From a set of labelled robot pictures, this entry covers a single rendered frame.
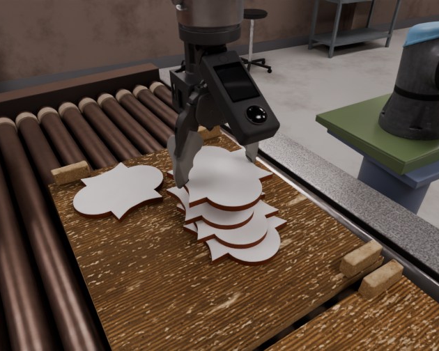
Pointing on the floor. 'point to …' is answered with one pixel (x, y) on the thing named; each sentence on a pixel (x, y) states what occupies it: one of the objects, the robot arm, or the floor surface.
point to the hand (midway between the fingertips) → (219, 175)
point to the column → (411, 193)
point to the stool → (252, 37)
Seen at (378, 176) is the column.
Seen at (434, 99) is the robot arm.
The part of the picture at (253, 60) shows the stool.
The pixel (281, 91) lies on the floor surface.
